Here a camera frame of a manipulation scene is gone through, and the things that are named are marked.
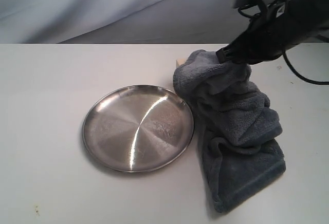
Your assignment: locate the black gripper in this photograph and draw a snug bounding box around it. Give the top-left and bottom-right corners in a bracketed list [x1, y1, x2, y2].
[215, 0, 328, 65]

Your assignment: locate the light wooden cube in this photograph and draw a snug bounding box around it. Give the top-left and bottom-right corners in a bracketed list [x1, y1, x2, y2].
[175, 58, 187, 68]

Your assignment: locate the grey-blue fleece towel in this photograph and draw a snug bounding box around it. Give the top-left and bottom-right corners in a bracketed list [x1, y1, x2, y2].
[173, 50, 286, 213]

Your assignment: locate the round stainless steel plate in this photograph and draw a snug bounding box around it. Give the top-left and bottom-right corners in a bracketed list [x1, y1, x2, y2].
[82, 85, 194, 173]

